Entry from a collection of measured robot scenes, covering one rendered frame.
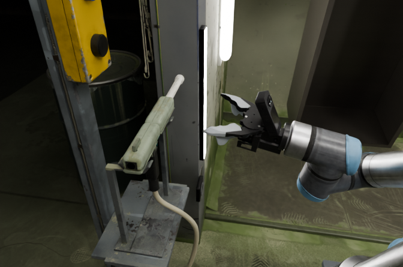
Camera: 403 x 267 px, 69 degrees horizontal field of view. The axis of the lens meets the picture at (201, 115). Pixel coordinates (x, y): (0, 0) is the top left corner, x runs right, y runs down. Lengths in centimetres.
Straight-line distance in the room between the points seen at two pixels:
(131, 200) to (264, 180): 135
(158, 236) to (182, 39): 69
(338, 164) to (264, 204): 137
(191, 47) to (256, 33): 177
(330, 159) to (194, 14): 68
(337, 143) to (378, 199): 167
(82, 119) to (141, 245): 41
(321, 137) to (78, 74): 56
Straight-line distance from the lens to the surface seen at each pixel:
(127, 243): 96
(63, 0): 65
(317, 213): 213
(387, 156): 82
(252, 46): 283
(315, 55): 157
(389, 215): 232
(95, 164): 88
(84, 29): 68
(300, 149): 72
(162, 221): 99
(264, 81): 277
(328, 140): 73
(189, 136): 134
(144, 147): 71
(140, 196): 109
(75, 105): 78
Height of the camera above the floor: 157
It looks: 32 degrees down
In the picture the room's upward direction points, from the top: straight up
